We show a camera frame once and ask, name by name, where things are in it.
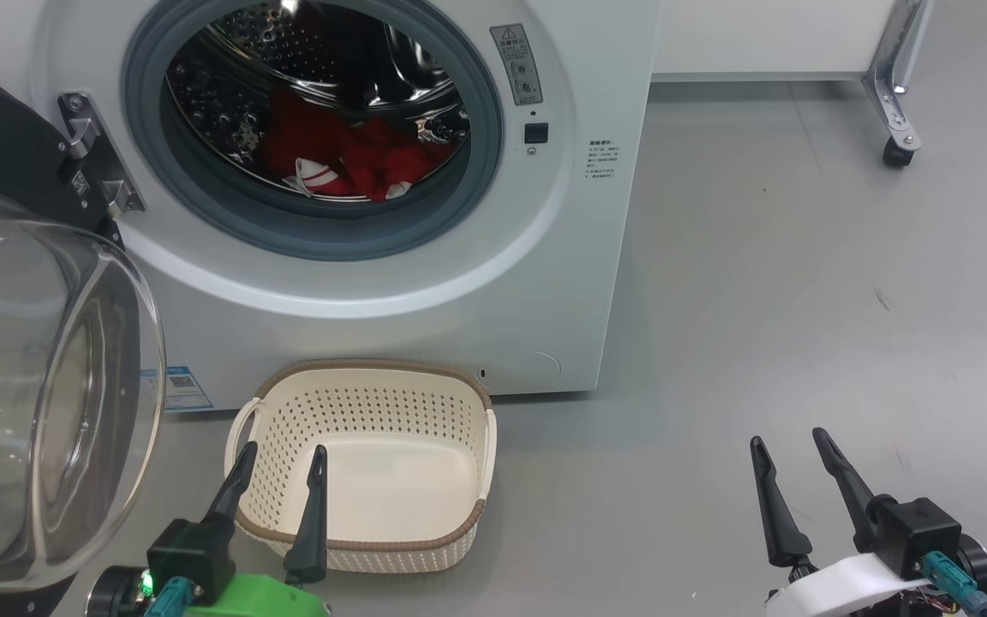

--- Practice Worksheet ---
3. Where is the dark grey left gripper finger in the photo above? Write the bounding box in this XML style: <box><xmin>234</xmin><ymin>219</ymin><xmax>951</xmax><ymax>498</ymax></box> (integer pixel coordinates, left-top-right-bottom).
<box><xmin>205</xmin><ymin>441</ymin><xmax>259</xmax><ymax>525</ymax></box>
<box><xmin>284</xmin><ymin>445</ymin><xmax>329</xmax><ymax>585</ymax></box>

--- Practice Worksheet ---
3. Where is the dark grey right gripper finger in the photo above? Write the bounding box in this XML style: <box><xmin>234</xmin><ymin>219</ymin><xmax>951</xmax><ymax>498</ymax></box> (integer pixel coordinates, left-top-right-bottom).
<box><xmin>750</xmin><ymin>436</ymin><xmax>814</xmax><ymax>568</ymax></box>
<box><xmin>812</xmin><ymin>428</ymin><xmax>878</xmax><ymax>554</ymax></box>

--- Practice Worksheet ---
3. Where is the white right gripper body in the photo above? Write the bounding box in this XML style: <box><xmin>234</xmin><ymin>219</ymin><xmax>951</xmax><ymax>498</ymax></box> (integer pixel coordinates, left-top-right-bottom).
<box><xmin>765</xmin><ymin>553</ymin><xmax>931</xmax><ymax>617</ymax></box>

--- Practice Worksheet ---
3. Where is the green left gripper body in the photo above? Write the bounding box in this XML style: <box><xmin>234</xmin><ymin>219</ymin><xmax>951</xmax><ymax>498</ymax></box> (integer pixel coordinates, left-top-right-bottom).
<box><xmin>189</xmin><ymin>572</ymin><xmax>332</xmax><ymax>617</ymax></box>

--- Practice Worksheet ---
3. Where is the red and white garment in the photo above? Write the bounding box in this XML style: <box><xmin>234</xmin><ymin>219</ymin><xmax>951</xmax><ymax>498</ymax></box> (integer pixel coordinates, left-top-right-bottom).
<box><xmin>258</xmin><ymin>86</ymin><xmax>460</xmax><ymax>203</ymax></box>

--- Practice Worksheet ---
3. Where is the black round glass washer door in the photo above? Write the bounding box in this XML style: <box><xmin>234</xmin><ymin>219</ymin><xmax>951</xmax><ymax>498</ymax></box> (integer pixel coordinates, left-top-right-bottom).
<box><xmin>0</xmin><ymin>58</ymin><xmax>167</xmax><ymax>617</ymax></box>

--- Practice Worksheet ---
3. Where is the cream perforated laundry basket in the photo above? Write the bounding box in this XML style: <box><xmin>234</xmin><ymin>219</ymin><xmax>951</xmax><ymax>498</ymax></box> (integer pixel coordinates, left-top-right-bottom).
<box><xmin>225</xmin><ymin>359</ymin><xmax>497</xmax><ymax>574</ymax></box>

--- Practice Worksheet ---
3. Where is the white front-load washing machine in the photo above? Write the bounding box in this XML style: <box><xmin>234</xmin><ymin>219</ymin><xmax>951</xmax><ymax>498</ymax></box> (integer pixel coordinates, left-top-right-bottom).
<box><xmin>0</xmin><ymin>0</ymin><xmax>661</xmax><ymax>414</ymax></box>

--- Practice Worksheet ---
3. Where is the metal door hinge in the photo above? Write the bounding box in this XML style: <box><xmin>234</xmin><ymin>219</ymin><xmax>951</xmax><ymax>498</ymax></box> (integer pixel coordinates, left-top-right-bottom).
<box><xmin>57</xmin><ymin>92</ymin><xmax>146</xmax><ymax>217</ymax></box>

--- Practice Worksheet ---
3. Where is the blue energy label sticker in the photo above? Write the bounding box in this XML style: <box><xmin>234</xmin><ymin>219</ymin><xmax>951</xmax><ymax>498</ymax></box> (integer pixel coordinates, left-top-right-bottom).
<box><xmin>159</xmin><ymin>366</ymin><xmax>214</xmax><ymax>413</ymax></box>

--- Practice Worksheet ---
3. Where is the round drain filter cover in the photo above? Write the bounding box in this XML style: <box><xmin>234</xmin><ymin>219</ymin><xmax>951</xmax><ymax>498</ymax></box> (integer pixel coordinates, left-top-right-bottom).
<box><xmin>493</xmin><ymin>350</ymin><xmax>561</xmax><ymax>393</ymax></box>

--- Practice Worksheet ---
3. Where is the small black text sticker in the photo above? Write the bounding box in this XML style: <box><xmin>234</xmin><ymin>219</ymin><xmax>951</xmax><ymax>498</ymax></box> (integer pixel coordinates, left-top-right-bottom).
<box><xmin>585</xmin><ymin>140</ymin><xmax>620</xmax><ymax>183</ymax></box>

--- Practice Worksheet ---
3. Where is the silver metal cart leg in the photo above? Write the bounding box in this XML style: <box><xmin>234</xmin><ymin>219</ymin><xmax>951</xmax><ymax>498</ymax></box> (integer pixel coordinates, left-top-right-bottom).
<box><xmin>862</xmin><ymin>0</ymin><xmax>933</xmax><ymax>153</ymax></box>

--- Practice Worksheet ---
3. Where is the white cabinet panel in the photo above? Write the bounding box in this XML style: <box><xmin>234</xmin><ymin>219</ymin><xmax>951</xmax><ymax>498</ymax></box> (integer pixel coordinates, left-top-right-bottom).
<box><xmin>649</xmin><ymin>0</ymin><xmax>901</xmax><ymax>83</ymax></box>

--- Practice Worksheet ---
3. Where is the grey warning label sticker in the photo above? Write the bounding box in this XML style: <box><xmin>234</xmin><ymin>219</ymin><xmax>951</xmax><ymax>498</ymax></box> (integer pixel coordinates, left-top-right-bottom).
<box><xmin>490</xmin><ymin>23</ymin><xmax>544</xmax><ymax>106</ymax></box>

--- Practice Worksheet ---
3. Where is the teal left camera cable connector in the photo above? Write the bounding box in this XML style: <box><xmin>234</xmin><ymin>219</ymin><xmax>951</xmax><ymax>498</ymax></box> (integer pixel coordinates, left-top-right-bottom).
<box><xmin>144</xmin><ymin>576</ymin><xmax>196</xmax><ymax>617</ymax></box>

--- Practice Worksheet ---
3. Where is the teal camera cable connector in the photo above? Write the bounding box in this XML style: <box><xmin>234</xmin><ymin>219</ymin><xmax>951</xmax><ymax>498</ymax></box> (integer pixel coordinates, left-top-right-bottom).
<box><xmin>920</xmin><ymin>551</ymin><xmax>987</xmax><ymax>617</ymax></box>
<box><xmin>144</xmin><ymin>576</ymin><xmax>196</xmax><ymax>617</ymax></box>

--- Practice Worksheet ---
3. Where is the teal right camera cable connector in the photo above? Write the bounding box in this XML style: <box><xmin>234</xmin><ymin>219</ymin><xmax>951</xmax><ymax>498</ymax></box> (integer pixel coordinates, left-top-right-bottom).
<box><xmin>920</xmin><ymin>551</ymin><xmax>987</xmax><ymax>617</ymax></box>

